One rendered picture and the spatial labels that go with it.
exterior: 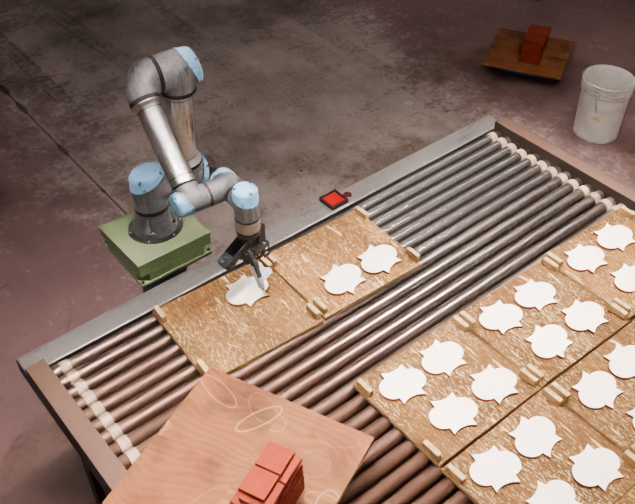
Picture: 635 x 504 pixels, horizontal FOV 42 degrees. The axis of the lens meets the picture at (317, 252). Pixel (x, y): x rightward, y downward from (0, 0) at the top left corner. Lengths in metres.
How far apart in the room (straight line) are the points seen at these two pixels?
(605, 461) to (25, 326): 2.66
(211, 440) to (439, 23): 4.52
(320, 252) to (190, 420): 0.84
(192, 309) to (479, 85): 3.33
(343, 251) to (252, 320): 0.43
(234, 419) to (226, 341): 0.38
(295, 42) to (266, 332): 3.64
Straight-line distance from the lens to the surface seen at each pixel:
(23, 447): 3.62
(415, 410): 2.38
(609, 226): 3.06
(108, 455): 2.33
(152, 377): 2.51
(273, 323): 2.58
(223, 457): 2.16
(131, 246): 2.86
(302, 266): 2.75
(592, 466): 2.36
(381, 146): 4.90
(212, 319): 2.61
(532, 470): 2.32
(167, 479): 2.15
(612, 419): 2.48
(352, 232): 2.88
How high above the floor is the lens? 2.83
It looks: 43 degrees down
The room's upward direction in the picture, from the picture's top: straight up
